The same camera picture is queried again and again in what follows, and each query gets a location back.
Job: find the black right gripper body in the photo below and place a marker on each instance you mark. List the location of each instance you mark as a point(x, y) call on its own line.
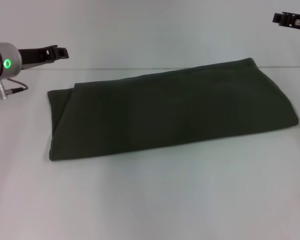
point(296, 21)

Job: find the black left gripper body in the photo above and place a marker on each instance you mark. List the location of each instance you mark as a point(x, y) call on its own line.
point(37, 55)

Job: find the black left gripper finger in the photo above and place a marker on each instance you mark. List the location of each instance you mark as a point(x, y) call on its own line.
point(63, 53)

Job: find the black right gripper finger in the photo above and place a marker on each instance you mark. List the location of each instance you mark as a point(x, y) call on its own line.
point(278, 18)

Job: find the dark green t-shirt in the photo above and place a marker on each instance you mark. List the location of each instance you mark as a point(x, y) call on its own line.
point(165, 110)

